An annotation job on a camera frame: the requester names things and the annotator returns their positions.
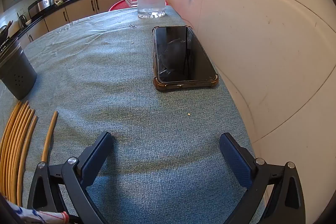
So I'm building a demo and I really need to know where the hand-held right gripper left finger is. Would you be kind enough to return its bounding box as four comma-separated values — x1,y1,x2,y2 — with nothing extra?
27,131,114,224

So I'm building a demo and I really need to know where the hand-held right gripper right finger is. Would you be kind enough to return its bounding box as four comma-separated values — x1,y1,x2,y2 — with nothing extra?
219,132,306,224

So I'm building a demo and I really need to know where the bunch of wooden chopsticks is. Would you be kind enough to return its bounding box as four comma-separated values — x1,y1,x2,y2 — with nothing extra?
0,101,38,207

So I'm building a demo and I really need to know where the dark grey utensil holder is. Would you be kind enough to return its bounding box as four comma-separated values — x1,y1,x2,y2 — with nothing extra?
0,37,38,101

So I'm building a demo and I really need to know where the teal table cloth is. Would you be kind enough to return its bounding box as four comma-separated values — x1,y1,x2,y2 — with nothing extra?
0,5,265,224

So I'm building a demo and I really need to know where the person's printed white clothing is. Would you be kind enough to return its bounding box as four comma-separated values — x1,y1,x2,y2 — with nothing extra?
5,199,70,224

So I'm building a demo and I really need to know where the black smartphone in brown case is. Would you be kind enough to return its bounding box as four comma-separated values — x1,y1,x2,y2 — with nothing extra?
152,26,219,91

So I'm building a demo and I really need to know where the red plastic basket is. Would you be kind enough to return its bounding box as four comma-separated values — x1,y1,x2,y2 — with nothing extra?
109,0,138,12

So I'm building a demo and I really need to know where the black kitchen countertop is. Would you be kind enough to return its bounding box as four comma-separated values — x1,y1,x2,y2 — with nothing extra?
0,0,137,41

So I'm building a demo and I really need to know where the silver countertop appliance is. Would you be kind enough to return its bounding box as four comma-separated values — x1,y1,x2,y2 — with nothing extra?
28,0,51,18

